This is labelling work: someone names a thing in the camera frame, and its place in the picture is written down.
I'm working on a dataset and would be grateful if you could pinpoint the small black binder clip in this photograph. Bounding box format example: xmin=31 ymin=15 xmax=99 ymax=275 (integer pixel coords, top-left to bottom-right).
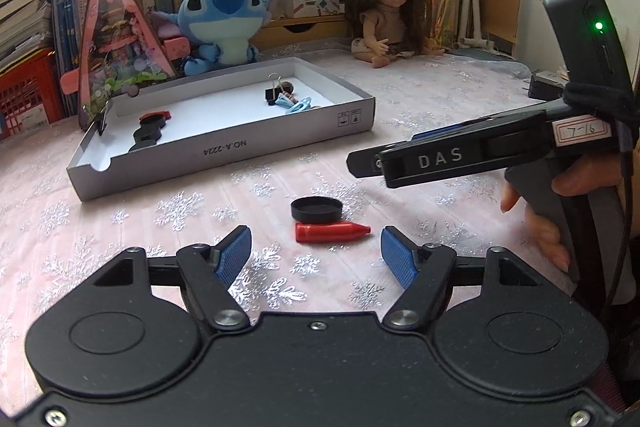
xmin=89 ymin=100 xmax=112 ymax=136

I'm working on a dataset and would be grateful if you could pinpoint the red plastic basket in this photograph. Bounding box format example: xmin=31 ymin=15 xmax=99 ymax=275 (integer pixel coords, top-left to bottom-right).
xmin=1 ymin=49 xmax=65 ymax=140

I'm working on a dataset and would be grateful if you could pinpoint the pink snowflake tablecloth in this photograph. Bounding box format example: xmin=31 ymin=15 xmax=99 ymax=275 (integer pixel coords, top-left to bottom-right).
xmin=1 ymin=49 xmax=570 ymax=413

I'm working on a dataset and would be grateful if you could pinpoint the wooden drawer shelf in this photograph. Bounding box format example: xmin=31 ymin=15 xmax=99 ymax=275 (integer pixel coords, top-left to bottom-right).
xmin=250 ymin=15 xmax=349 ymax=52

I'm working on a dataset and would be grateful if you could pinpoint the black shallow round lid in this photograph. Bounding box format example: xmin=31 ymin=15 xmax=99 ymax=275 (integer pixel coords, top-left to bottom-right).
xmin=291 ymin=196 xmax=343 ymax=225

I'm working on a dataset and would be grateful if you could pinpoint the brown-haired baby doll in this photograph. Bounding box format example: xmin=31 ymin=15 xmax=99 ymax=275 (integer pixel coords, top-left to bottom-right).
xmin=345 ymin=0 xmax=444 ymax=68

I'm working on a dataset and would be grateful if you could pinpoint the black power adapter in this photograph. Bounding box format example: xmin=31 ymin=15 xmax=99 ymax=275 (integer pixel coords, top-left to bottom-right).
xmin=527 ymin=75 xmax=567 ymax=102

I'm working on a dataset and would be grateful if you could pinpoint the large black binder clip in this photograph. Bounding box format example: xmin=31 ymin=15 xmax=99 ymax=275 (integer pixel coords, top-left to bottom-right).
xmin=265 ymin=72 xmax=283 ymax=106

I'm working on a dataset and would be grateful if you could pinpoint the stack of books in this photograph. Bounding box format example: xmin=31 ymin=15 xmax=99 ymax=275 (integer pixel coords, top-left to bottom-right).
xmin=0 ymin=0 xmax=53 ymax=74

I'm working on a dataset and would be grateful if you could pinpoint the black round container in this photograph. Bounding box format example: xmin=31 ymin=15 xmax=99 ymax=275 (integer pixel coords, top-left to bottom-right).
xmin=128 ymin=140 xmax=156 ymax=153

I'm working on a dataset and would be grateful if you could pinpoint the person right hand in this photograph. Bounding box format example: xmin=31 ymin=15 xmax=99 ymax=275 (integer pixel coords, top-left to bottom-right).
xmin=500 ymin=146 xmax=640 ymax=275

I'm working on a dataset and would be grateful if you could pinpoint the light blue plastic clip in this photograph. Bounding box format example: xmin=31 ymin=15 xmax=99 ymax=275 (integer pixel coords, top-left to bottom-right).
xmin=277 ymin=98 xmax=314 ymax=115

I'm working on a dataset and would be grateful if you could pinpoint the red crayon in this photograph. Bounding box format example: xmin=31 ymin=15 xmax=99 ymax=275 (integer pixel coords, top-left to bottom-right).
xmin=295 ymin=221 xmax=371 ymax=244
xmin=139 ymin=110 xmax=171 ymax=124

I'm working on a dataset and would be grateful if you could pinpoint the white cardboard tray box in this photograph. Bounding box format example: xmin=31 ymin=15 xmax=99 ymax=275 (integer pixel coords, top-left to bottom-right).
xmin=66 ymin=57 xmax=375 ymax=202

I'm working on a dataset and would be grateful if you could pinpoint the pink triangular toy house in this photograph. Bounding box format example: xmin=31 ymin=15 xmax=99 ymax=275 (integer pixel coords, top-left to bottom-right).
xmin=61 ymin=0 xmax=191 ymax=130

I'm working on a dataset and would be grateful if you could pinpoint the Stitch plush toy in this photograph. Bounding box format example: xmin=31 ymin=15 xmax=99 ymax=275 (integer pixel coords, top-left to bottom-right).
xmin=151 ymin=0 xmax=278 ymax=76

